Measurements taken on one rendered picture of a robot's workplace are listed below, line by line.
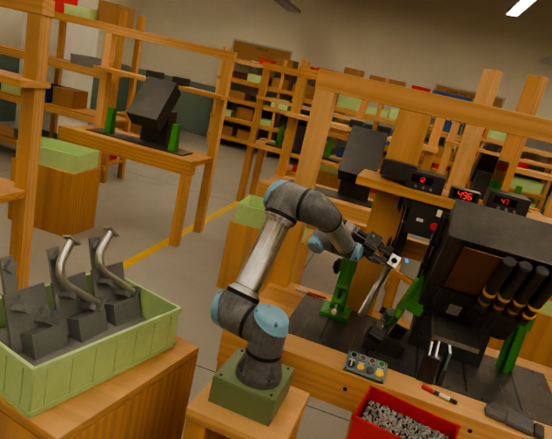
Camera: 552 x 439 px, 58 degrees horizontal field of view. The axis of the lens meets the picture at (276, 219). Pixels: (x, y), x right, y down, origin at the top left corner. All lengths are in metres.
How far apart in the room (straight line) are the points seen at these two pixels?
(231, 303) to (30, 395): 0.63
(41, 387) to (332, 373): 0.98
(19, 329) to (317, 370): 1.04
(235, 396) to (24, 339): 0.70
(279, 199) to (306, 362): 0.65
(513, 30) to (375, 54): 2.83
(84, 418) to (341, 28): 11.11
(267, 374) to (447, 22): 10.90
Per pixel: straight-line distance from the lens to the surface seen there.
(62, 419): 1.70
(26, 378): 1.64
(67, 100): 7.37
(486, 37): 12.06
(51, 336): 1.85
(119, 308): 2.02
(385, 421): 1.80
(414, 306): 2.06
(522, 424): 2.04
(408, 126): 2.28
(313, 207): 1.61
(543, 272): 1.72
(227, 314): 1.62
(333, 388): 1.98
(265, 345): 1.57
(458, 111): 2.28
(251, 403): 1.64
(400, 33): 12.00
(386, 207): 2.33
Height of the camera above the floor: 1.87
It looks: 16 degrees down
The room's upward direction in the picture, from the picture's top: 13 degrees clockwise
